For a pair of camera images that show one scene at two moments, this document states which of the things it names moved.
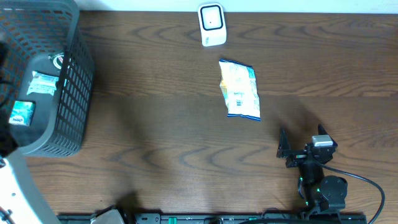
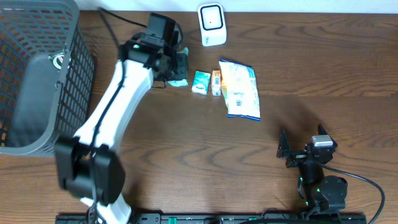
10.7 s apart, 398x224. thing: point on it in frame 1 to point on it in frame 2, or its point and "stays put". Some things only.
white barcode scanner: [212, 23] stays put
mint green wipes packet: [41, 83] to [184, 82]
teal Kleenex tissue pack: [22, 112] to [201, 83]
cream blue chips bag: [239, 86] stays put
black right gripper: [296, 157] stays put
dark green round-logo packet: [58, 59] stays put
